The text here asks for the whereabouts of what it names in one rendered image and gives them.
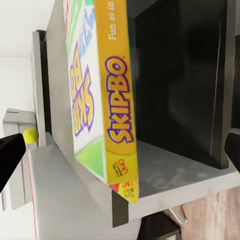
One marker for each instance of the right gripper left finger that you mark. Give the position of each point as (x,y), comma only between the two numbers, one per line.
(12,150)

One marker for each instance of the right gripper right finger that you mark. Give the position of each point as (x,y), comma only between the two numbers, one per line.
(232,149)

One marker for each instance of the swivel chair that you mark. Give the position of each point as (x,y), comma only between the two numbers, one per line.
(63,207)

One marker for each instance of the tennis ball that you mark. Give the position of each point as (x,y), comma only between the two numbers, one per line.
(30,135)

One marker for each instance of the desk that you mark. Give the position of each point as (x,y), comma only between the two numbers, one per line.
(185,67)

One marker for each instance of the toy box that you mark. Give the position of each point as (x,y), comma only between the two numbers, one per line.
(16,121)

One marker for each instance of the board game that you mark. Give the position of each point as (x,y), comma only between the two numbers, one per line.
(101,92)

